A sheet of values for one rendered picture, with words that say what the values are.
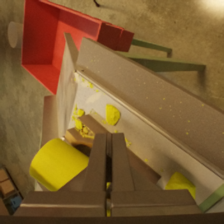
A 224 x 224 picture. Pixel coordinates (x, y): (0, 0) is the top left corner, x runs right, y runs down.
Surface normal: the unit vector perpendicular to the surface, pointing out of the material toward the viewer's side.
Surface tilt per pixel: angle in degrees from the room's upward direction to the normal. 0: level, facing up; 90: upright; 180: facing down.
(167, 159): 0
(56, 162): 60
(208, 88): 0
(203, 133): 0
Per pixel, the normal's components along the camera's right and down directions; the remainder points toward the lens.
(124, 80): -0.64, 0.21
